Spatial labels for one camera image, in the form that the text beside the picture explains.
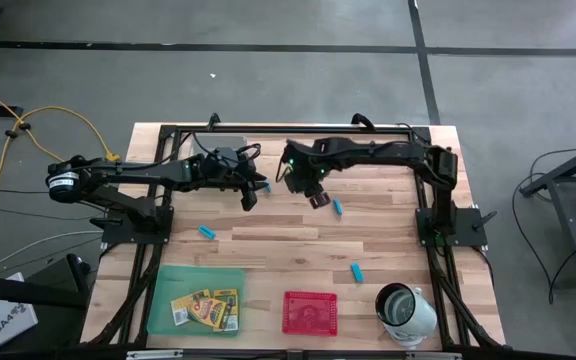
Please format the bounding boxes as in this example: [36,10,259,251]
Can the red plastic slotted basket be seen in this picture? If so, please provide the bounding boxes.
[281,291,339,337]

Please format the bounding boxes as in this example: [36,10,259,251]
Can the black metal side table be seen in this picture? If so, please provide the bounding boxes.
[520,137,576,289]

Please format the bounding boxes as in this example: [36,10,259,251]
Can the yellow green crayon box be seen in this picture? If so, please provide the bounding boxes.
[187,294,229,329]
[170,288,213,326]
[212,288,240,333]

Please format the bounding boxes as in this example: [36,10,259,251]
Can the teal translucent plastic bin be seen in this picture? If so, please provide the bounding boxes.
[146,265,247,337]

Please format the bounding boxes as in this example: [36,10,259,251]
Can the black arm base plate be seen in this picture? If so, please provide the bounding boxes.
[415,207,489,247]
[101,205,174,245]

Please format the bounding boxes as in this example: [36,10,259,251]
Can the yellow cable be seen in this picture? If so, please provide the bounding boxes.
[0,82,122,224]

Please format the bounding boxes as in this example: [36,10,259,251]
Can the black aluminium table frame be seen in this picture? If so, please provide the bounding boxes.
[80,113,507,351]

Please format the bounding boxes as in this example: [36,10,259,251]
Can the black floor cable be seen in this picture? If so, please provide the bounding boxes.
[511,147,576,305]

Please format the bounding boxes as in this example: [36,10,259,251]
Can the white floor cable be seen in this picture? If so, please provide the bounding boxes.
[0,229,104,276]

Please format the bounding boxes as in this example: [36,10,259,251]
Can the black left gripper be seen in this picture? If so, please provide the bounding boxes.
[202,144,269,211]

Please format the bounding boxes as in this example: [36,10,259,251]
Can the black equipment case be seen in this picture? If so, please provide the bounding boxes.
[0,253,92,346]

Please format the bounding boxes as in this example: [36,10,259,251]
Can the white mug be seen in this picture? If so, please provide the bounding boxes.
[375,282,439,349]

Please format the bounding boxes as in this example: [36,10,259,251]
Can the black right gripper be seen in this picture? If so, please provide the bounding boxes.
[280,139,332,210]

